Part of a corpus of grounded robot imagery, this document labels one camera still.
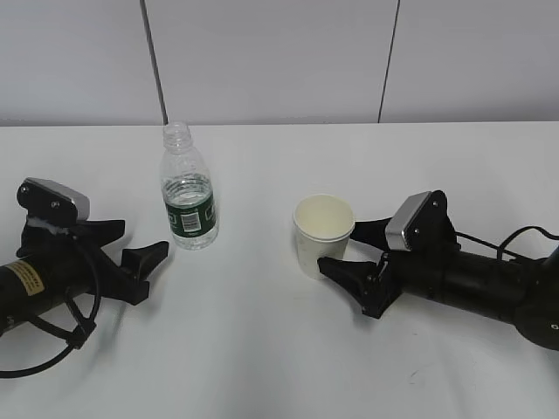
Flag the white paper cup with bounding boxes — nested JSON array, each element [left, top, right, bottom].
[[293, 194, 355, 279]]

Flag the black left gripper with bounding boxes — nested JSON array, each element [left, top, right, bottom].
[[17, 217, 169, 305]]

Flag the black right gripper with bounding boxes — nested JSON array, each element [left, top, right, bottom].
[[317, 217, 459, 318]]

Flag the clear plastic water bottle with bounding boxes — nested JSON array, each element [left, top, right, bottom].
[[160, 122, 218, 251]]

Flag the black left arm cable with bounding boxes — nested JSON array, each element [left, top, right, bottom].
[[0, 237, 102, 380]]

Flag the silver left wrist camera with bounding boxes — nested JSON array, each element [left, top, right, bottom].
[[17, 177, 90, 228]]

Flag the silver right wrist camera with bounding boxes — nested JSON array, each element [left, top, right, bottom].
[[384, 190, 457, 251]]

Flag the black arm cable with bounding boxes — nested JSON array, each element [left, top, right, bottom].
[[0, 237, 102, 380], [453, 226, 559, 263]]

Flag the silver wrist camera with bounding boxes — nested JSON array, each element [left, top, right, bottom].
[[17, 177, 90, 228], [384, 190, 457, 251]]

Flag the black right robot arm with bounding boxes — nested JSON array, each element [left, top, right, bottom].
[[317, 219, 558, 350]]

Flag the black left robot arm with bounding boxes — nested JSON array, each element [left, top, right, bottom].
[[1, 218, 169, 346]]

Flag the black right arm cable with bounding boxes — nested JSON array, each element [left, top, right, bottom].
[[453, 226, 559, 263]]

